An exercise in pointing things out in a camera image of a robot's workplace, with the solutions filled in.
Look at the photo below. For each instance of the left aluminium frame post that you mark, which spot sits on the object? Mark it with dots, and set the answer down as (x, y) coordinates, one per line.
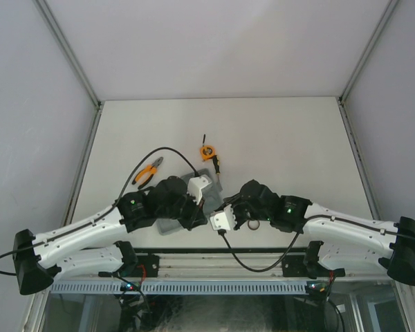
(62, 41)

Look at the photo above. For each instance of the orange black pliers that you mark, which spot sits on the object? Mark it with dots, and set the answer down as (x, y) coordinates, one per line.
(144, 176)

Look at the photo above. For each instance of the right aluminium frame post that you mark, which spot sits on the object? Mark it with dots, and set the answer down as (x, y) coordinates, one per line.
(368, 50)

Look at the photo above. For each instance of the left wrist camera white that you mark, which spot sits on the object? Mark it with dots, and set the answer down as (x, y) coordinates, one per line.
(197, 185)

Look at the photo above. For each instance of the aluminium front rail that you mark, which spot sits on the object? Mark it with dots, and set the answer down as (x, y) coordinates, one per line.
(218, 265)

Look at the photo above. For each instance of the grey plastic tool case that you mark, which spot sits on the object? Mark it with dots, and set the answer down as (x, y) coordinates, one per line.
(165, 193)

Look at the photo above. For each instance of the blue slotted cable duct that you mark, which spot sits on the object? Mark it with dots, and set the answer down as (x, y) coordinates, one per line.
(117, 287)

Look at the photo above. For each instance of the black yellow screwdriver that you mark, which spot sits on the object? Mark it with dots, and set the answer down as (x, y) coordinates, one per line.
(216, 163)

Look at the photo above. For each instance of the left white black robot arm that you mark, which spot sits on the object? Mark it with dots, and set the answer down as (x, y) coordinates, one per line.
(99, 243)

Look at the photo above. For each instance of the black tape roll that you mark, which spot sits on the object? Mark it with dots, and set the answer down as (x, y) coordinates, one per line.
(253, 225)

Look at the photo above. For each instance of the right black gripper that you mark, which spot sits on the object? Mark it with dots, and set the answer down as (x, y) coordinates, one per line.
(234, 202)

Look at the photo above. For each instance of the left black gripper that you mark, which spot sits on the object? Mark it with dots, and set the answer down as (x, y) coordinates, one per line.
(196, 217)

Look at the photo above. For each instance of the aluminium frame post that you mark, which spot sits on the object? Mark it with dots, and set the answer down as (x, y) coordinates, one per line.
(368, 50)
(62, 41)

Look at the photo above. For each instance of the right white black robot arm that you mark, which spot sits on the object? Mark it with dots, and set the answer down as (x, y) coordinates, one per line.
(338, 240)

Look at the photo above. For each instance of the orange tape measure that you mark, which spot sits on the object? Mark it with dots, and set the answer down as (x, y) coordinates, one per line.
(207, 152)

